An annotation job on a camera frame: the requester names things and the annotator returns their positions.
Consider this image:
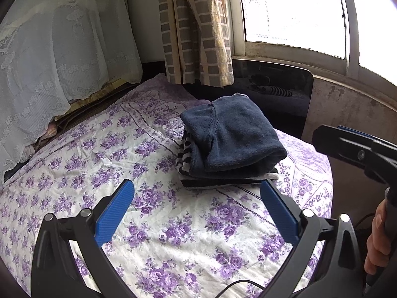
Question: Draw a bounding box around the striped folded garment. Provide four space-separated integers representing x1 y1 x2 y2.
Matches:
176 132 280 190

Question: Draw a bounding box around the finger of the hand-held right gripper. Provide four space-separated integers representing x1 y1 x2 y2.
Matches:
336 125 377 140
312 125 374 166

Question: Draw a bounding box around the black glossy bed board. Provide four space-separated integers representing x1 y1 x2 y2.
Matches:
231 57 314 138

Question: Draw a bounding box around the white lace cover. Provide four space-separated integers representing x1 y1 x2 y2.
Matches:
0 0 144 178

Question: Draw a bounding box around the navy knit cardigan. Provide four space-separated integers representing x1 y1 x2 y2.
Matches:
180 96 288 180

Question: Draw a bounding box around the purple floral bed sheet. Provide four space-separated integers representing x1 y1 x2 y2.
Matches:
0 73 334 298

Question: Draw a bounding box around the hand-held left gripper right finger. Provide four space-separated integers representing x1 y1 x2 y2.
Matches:
260 180 364 298

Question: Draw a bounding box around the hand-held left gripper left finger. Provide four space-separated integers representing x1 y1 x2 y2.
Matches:
31 179 137 298

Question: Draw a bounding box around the large bright window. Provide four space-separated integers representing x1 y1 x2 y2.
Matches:
227 0 397 79

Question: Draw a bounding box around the checked beige curtain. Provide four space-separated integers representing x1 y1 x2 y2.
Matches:
156 0 235 87

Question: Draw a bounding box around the black cable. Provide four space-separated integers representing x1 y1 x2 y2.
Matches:
213 280 268 298

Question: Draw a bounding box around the person's right hand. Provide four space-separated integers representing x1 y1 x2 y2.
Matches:
364 197 397 276

